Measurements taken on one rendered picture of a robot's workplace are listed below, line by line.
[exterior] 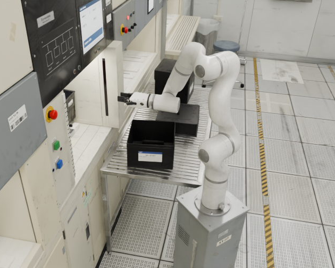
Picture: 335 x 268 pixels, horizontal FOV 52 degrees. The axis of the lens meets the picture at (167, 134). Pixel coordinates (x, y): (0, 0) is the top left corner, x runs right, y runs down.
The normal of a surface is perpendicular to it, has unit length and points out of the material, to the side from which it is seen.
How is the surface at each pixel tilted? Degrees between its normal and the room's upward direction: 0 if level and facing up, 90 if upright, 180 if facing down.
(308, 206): 0
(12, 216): 90
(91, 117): 90
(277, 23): 90
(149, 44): 90
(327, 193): 0
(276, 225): 0
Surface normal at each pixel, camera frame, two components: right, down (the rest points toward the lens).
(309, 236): 0.04, -0.84
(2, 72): 0.98, 0.13
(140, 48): -0.18, 0.52
